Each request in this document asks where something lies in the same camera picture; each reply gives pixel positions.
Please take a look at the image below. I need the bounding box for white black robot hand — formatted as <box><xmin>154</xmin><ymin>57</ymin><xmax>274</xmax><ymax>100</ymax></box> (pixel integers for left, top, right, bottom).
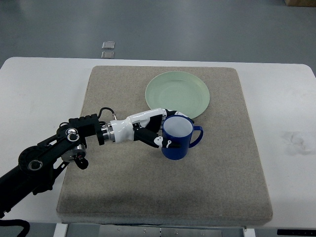
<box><xmin>108</xmin><ymin>108</ymin><xmax>189</xmax><ymax>149</ymax></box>

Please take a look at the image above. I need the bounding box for blue mug white inside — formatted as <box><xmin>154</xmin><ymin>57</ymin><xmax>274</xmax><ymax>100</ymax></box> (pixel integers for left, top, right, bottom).
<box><xmin>161</xmin><ymin>115</ymin><xmax>204</xmax><ymax>160</ymax></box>

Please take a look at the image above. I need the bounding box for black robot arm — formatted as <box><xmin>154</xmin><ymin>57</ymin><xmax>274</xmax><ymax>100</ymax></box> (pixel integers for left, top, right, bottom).
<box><xmin>0</xmin><ymin>108</ymin><xmax>181</xmax><ymax>217</ymax></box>

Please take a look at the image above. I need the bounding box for light green plate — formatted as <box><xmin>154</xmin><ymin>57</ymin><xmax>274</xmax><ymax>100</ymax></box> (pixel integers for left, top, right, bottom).
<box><xmin>145</xmin><ymin>71</ymin><xmax>210</xmax><ymax>119</ymax></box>

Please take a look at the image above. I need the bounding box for beige felt mat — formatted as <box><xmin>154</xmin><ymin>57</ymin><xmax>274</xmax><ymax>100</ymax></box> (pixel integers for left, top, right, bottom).
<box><xmin>56</xmin><ymin>65</ymin><xmax>274</xmax><ymax>226</ymax></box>

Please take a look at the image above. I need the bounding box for lower floor socket cover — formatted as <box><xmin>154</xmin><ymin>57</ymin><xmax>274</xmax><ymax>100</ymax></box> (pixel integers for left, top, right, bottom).
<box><xmin>101</xmin><ymin>51</ymin><xmax>115</xmax><ymax>59</ymax></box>

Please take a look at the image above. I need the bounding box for floor socket cover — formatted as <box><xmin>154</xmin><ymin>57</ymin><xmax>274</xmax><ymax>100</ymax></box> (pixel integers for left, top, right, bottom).
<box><xmin>101</xmin><ymin>51</ymin><xmax>115</xmax><ymax>59</ymax></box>
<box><xmin>102</xmin><ymin>41</ymin><xmax>115</xmax><ymax>50</ymax></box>

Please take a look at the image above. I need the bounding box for upper floor socket cover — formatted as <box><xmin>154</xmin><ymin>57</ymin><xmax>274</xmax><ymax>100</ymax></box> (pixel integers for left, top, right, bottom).
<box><xmin>102</xmin><ymin>41</ymin><xmax>115</xmax><ymax>50</ymax></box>

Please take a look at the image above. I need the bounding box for cardboard box corner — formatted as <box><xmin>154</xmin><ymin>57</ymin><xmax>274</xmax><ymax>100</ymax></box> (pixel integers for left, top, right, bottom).
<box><xmin>284</xmin><ymin>0</ymin><xmax>316</xmax><ymax>7</ymax></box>

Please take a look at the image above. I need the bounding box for metal table frame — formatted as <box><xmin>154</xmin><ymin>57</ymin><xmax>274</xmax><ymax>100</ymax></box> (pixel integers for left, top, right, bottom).
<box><xmin>53</xmin><ymin>223</ymin><xmax>255</xmax><ymax>237</ymax></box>

